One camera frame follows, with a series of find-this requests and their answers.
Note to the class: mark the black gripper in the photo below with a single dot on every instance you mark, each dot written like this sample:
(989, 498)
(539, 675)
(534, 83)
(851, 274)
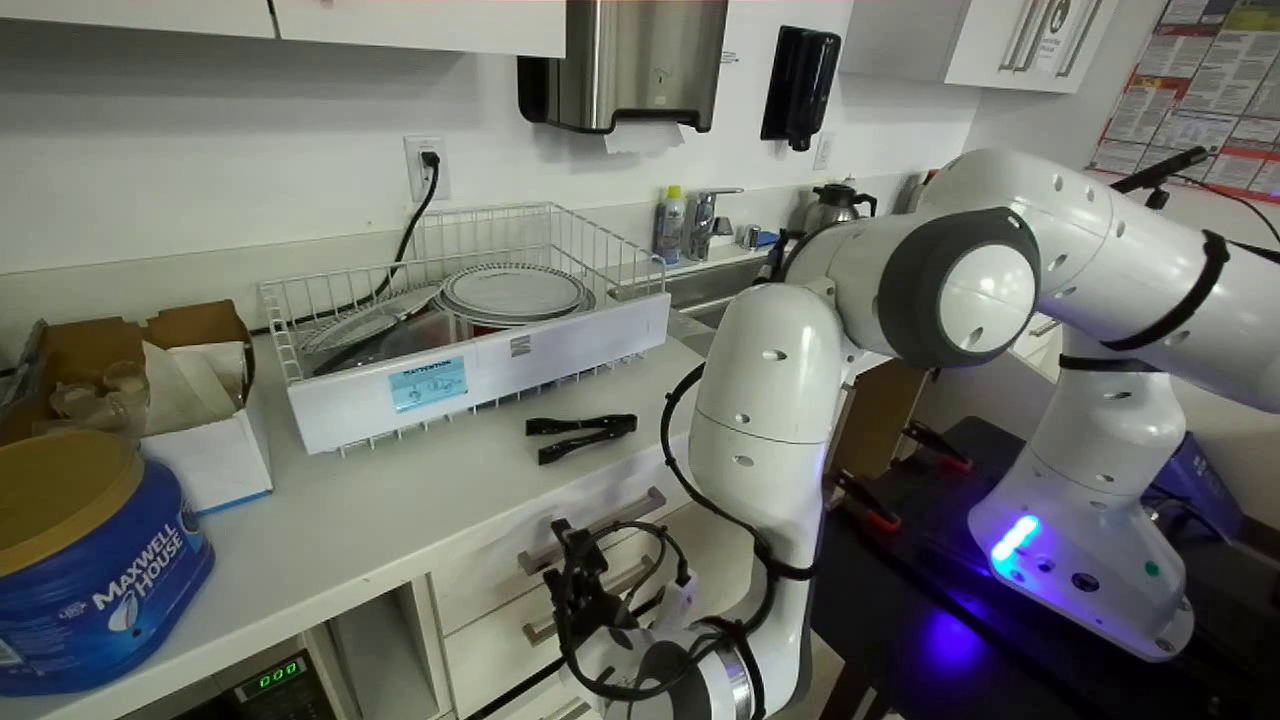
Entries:
(591, 607)

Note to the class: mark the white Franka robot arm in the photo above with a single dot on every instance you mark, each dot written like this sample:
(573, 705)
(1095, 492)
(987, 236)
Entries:
(774, 387)

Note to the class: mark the brown cabinet door panel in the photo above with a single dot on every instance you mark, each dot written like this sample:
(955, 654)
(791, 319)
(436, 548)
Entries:
(880, 426)

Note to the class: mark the open cardboard box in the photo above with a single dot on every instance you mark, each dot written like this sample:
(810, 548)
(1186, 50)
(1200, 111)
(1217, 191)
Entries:
(87, 358)

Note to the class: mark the long white box blue label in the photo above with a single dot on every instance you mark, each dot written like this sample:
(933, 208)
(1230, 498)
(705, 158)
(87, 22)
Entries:
(534, 362)

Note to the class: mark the red black clamp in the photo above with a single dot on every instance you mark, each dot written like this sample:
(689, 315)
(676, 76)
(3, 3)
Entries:
(938, 449)
(869, 507)

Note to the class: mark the stainless steel sink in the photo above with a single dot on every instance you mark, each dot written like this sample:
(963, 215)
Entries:
(722, 287)

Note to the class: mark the black robot table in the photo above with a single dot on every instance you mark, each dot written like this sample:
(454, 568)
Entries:
(907, 603)

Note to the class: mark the dish soap bottle yellow cap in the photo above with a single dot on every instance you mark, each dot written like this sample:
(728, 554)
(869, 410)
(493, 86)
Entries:
(666, 224)

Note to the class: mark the black appliance green display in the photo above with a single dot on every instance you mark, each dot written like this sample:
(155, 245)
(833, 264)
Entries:
(267, 687)

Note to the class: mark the chrome faucet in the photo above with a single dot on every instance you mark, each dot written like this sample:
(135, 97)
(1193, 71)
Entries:
(705, 223)

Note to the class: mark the small white box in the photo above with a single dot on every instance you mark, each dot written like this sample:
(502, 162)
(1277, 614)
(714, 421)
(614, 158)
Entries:
(206, 467)

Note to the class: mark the white paper towel sheet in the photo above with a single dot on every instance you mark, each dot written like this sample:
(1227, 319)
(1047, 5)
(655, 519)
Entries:
(640, 135)

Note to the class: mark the blue Maxwell House coffee can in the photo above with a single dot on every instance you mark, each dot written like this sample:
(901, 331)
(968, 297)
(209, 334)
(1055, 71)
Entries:
(106, 593)

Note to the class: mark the steel paper towel dispenser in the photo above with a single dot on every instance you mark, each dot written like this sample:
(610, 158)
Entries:
(625, 61)

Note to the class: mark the white wall outlet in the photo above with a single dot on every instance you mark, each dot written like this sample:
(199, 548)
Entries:
(427, 171)

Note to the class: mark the black wall soap dispenser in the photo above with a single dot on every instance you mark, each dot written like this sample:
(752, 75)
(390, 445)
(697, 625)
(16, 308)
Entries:
(800, 83)

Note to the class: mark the white wall cabinet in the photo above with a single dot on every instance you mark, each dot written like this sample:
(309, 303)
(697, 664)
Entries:
(401, 27)

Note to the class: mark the white framed wall sign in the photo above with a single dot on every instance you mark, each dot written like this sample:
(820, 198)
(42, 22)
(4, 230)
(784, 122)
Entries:
(1040, 43)

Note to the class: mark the black stereo camera on stand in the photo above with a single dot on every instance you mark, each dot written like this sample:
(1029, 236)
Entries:
(1156, 171)

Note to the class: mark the wall poster with red print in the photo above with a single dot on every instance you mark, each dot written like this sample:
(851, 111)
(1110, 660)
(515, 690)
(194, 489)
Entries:
(1200, 83)

